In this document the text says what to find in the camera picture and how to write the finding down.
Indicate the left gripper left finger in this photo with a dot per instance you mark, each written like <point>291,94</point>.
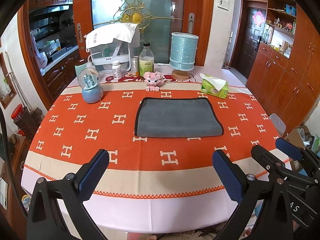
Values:
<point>45,219</point>

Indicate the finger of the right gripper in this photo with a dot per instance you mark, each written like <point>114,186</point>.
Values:
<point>307,159</point>
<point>277,170</point>

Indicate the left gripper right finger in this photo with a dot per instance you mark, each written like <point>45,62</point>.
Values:
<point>275,218</point>

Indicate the purple and grey towel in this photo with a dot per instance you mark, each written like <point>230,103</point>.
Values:
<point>177,118</point>

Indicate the cardboard box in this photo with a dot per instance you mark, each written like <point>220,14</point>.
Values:
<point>301,137</point>

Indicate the grey plastic stool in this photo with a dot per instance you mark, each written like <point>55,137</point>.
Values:
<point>278,124</point>

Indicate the wooden sideboard cabinet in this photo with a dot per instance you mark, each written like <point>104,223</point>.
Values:
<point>285,75</point>

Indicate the green tissue pack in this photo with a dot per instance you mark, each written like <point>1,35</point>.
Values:
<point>214,86</point>

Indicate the orange H-pattern table runner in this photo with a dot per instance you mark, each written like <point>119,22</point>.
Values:
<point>160,143</point>

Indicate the red bucket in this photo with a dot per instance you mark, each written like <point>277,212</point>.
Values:
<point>17,112</point>

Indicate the dark wooden entrance door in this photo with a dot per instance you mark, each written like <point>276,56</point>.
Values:
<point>249,32</point>

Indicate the pink brick pig figure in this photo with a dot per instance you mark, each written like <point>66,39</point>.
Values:
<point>153,81</point>

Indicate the blue table lamp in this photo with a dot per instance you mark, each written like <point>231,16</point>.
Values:
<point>182,54</point>

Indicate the white pill bottle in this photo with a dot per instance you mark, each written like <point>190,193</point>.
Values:
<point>116,70</point>

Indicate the clear bottle yellow label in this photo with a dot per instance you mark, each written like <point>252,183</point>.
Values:
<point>146,59</point>

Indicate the white appliance with paper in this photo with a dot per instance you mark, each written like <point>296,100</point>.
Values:
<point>113,42</point>

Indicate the glass sliding door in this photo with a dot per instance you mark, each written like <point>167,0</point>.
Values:
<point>156,19</point>

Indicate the wall switch panel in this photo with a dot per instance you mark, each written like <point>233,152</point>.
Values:
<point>223,4</point>

